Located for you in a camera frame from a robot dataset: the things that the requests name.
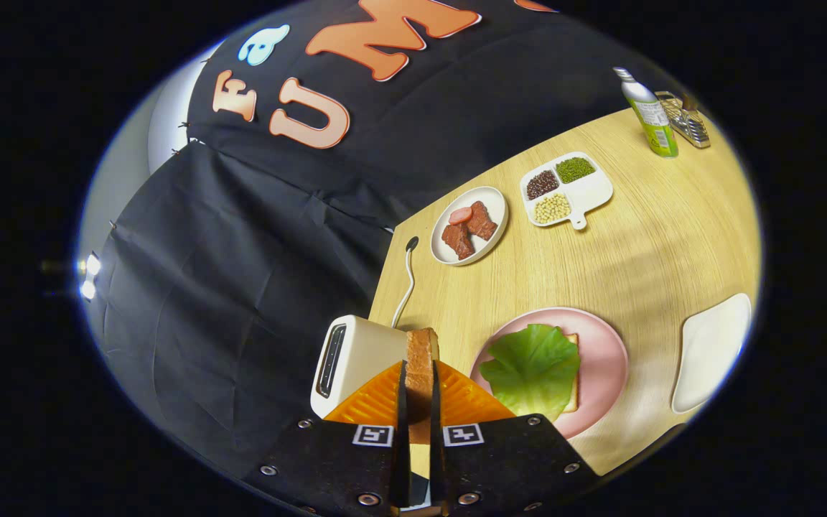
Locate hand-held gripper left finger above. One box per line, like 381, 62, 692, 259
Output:
241, 359, 411, 514

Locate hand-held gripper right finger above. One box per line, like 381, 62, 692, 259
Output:
429, 359, 601, 514

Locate green lettuce leaf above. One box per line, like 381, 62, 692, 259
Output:
480, 324, 581, 422

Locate toasted bread slice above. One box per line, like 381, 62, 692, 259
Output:
405, 327, 441, 444

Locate white bread slice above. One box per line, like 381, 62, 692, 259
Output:
561, 333, 580, 414

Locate white toaster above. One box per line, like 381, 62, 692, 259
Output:
310, 315, 411, 419

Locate pink round plate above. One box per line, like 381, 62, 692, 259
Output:
469, 307, 630, 440

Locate black backdrop cloth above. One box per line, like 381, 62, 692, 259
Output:
87, 0, 680, 482

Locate brown meat piece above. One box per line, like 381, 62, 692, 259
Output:
467, 201, 498, 241
441, 222, 475, 261

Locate small white square plate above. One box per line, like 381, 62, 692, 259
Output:
671, 293, 752, 414

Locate white round plate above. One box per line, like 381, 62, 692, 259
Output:
430, 186, 509, 266

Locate pile of yellow soybeans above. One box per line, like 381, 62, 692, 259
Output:
533, 193, 572, 224

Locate pile of dark red beans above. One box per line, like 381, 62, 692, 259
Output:
525, 170, 560, 200

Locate white divided dish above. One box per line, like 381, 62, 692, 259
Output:
520, 152, 614, 231

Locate pile of green beans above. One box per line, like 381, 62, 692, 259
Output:
556, 157, 597, 183

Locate small ceiling light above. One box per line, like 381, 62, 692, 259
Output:
78, 251, 103, 301

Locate green bottle with silver cap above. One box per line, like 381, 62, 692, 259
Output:
613, 67, 679, 158

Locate white toaster cable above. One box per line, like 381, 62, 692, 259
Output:
391, 236, 420, 329

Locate metal wire basket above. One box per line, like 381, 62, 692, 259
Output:
655, 90, 711, 149

